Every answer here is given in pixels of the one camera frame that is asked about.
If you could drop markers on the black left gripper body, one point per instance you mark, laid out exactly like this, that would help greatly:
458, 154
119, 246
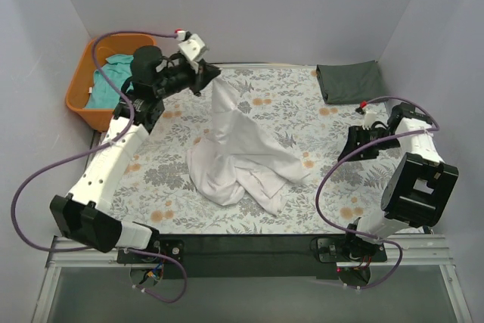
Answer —
200, 76

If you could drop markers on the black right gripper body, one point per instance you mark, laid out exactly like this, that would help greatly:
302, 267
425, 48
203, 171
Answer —
361, 143

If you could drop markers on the white t shirt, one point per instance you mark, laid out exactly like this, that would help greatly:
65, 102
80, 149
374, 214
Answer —
239, 156

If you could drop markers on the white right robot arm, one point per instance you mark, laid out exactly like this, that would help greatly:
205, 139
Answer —
419, 189

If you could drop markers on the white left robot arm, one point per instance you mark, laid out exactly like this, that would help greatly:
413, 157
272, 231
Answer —
82, 215

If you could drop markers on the floral patterned table mat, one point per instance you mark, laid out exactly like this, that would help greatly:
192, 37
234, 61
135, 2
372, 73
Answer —
156, 188

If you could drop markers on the folded dark green t shirt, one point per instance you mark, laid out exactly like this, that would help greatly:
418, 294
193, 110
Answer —
351, 83

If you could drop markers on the orange plastic basket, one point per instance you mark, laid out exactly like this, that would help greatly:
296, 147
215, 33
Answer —
78, 92

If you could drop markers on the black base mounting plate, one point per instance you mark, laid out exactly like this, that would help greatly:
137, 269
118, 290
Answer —
255, 255

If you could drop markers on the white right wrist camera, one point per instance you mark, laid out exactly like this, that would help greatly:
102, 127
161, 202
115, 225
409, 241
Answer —
369, 117

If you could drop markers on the aluminium frame rail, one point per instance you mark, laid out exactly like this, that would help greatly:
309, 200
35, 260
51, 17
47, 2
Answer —
412, 279

